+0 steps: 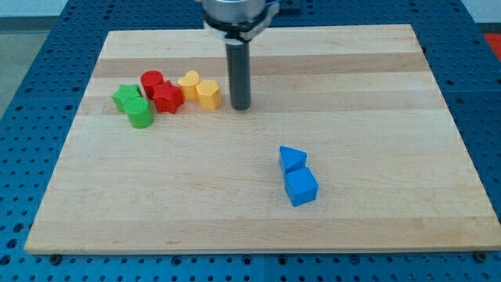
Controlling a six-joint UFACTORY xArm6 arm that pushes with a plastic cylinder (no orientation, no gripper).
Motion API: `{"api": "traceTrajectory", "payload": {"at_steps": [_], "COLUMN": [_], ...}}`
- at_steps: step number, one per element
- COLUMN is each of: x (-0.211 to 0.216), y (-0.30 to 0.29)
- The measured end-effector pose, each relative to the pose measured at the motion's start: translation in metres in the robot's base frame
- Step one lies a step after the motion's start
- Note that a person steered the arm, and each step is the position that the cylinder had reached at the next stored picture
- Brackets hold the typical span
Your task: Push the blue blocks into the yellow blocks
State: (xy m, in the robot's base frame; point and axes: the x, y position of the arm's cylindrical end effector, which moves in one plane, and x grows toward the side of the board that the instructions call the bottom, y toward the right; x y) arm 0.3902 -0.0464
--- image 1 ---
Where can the blue perforated table plate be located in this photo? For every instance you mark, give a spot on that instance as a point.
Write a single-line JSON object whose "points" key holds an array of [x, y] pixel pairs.
{"points": [[36, 123]]}

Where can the red cylinder block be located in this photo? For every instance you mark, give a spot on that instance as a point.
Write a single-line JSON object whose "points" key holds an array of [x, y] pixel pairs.
{"points": [[149, 79]]}

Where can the green cylinder block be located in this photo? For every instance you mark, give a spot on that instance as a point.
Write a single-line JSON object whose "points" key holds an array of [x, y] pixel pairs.
{"points": [[138, 112]]}

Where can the wooden board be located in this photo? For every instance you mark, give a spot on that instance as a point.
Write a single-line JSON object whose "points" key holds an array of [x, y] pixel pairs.
{"points": [[361, 101]]}

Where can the blue cube block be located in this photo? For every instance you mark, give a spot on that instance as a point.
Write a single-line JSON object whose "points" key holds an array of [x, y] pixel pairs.
{"points": [[301, 186]]}

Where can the red star block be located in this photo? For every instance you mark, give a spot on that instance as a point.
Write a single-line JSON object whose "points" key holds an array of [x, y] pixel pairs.
{"points": [[167, 97]]}

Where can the yellow heart block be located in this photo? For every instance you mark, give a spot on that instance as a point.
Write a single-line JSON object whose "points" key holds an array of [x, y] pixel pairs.
{"points": [[188, 84]]}

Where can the yellow pentagon block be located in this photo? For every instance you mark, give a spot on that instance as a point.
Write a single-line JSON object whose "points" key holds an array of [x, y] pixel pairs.
{"points": [[209, 94]]}

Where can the blue triangle block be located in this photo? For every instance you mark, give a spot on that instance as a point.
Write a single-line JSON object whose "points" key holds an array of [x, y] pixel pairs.
{"points": [[291, 159]]}

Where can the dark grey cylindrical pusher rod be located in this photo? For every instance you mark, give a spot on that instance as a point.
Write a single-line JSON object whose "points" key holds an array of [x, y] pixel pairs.
{"points": [[239, 73]]}

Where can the green star block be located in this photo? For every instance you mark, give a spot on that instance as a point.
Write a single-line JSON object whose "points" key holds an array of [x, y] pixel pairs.
{"points": [[126, 98]]}

